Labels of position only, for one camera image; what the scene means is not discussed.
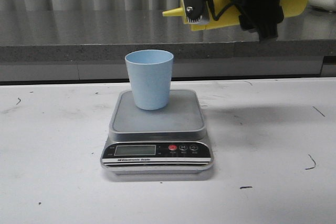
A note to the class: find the light blue plastic cup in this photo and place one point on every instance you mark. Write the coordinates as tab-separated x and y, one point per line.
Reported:
150	74

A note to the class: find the silver electronic kitchen scale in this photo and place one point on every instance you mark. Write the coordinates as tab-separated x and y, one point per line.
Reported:
170	143

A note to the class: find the grey stone counter shelf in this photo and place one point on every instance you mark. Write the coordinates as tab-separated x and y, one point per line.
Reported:
90	46

